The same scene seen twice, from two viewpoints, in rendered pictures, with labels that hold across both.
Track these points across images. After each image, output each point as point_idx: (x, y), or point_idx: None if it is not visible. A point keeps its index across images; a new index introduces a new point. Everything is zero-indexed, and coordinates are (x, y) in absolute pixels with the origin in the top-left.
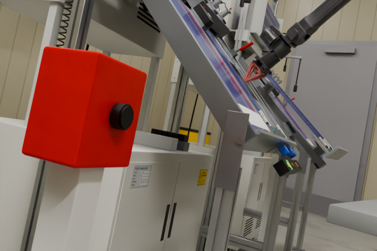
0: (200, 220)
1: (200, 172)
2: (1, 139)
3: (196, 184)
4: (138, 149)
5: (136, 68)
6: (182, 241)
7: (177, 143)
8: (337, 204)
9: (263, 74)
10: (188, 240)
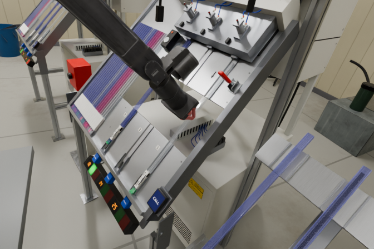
0: (200, 224)
1: (191, 179)
2: None
3: (187, 183)
4: (145, 115)
5: (72, 65)
6: (177, 207)
7: (192, 144)
8: (29, 149)
9: (171, 112)
10: (185, 216)
